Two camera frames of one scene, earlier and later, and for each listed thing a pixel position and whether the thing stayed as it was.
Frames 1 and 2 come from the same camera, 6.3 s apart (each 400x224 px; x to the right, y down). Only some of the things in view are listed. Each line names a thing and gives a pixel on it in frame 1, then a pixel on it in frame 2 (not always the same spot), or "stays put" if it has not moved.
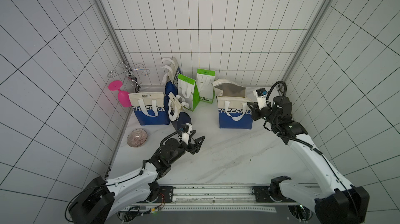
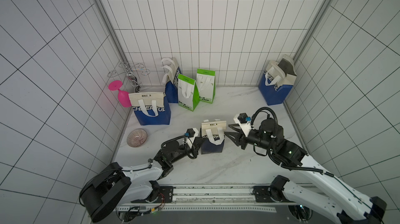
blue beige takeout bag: x=233 y=110 -> x=277 y=80
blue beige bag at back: x=170 y=77 stays put
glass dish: x=136 y=137 stays put
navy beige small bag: x=180 y=118 -> x=212 y=135
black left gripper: x=194 y=148 stays put
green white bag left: x=188 y=90 stays put
